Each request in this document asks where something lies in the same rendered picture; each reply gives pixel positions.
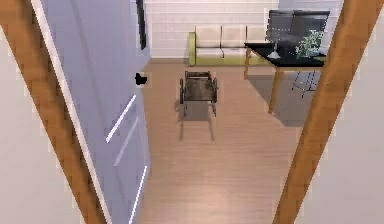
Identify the dark brown armchair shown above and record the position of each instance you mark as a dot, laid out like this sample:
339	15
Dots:
198	88

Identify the cream and green sofa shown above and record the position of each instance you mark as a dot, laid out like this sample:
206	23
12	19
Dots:
222	46

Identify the pale blue room door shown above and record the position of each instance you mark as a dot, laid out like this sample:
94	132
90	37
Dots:
96	86

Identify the small grey table lamp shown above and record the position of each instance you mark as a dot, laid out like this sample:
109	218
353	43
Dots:
274	53

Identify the black top wooden table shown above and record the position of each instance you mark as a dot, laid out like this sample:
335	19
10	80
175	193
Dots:
283	60

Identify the black office chair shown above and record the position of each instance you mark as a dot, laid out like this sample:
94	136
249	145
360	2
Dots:
296	26

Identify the green house plant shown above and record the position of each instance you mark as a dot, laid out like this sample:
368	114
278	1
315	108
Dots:
310	43

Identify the black framed wall picture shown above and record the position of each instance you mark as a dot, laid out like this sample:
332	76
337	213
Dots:
141	23

